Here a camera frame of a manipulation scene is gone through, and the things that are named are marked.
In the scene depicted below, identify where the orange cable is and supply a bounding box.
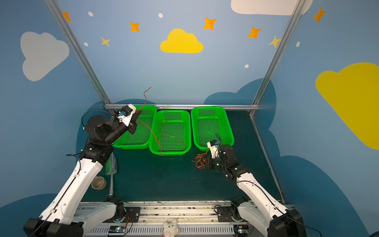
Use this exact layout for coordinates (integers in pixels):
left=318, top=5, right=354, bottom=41
left=191, top=150, right=210, bottom=171

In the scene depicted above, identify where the red cable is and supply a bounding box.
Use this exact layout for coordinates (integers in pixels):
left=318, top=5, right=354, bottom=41
left=136, top=86, right=187, bottom=153

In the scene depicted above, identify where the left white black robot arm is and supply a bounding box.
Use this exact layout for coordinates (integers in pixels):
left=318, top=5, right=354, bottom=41
left=23, top=111, right=141, bottom=237

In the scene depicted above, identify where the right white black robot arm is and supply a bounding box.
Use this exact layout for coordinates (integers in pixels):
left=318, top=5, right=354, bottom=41
left=205, top=140, right=307, bottom=237

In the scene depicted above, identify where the left green plastic basket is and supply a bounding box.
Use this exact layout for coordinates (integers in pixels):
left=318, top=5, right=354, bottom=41
left=113, top=105, right=157, bottom=150

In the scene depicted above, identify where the green plastic basket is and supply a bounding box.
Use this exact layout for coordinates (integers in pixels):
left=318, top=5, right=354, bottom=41
left=149, top=110, right=192, bottom=156
left=113, top=105, right=157, bottom=150
left=190, top=106, right=235, bottom=151

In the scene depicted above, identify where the middle green plastic basket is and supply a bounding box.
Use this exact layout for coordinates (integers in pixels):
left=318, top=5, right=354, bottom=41
left=149, top=110, right=192, bottom=156

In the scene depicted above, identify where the right green plastic basket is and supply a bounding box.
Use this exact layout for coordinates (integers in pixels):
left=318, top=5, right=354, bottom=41
left=190, top=106, right=235, bottom=151

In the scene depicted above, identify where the green garden trowel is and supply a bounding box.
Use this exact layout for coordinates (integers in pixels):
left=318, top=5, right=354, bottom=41
left=106, top=153, right=117, bottom=197

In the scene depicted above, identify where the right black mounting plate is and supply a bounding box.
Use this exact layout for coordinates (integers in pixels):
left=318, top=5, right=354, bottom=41
left=213, top=205, right=257, bottom=222

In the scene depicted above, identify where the black mounting plate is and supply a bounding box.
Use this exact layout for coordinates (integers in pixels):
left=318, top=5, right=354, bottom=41
left=213, top=205, right=257, bottom=222
left=103, top=206, right=141, bottom=223

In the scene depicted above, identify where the small beige cup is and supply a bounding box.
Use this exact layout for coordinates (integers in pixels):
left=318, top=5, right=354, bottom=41
left=91, top=176, right=107, bottom=191

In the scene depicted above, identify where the right green circuit board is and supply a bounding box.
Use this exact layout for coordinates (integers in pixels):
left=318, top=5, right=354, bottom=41
left=234, top=225, right=249, bottom=237

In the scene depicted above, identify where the green circuit board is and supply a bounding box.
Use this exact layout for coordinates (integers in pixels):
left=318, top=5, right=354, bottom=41
left=108, top=226, right=126, bottom=234
left=234, top=225, right=249, bottom=237

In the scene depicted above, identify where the white plush toy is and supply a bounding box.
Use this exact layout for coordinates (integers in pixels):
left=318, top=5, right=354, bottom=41
left=162, top=219, right=179, bottom=237

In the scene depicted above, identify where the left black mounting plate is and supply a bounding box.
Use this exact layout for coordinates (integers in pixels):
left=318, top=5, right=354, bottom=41
left=103, top=206, right=141, bottom=223

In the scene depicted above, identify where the left green circuit board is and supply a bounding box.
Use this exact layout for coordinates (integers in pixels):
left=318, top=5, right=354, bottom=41
left=108, top=226, right=126, bottom=234

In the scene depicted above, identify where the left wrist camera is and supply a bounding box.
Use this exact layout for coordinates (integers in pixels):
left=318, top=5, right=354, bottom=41
left=117, top=104, right=136, bottom=126

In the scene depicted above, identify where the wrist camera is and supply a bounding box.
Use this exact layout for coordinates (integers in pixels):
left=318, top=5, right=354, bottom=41
left=117, top=104, right=136, bottom=126
left=207, top=140, right=220, bottom=159

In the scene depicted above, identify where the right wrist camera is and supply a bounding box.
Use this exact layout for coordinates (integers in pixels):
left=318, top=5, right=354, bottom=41
left=207, top=140, right=220, bottom=159

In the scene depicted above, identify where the aluminium frame back bar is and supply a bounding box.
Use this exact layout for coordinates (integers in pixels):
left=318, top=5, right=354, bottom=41
left=104, top=103, right=260, bottom=111

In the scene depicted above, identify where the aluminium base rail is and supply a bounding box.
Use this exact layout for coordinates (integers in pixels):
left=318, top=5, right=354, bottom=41
left=74, top=200, right=233, bottom=223

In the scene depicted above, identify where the aluminium frame left post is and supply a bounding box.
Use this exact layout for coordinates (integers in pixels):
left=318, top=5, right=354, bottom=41
left=44, top=0, right=111, bottom=104

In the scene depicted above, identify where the aluminium frame post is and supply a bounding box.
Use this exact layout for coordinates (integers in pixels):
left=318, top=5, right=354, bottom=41
left=252, top=0, right=307, bottom=109
left=44, top=0, right=111, bottom=104

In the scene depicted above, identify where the aluminium frame right post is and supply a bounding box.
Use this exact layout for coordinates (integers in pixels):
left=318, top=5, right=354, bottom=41
left=252, top=0, right=307, bottom=109

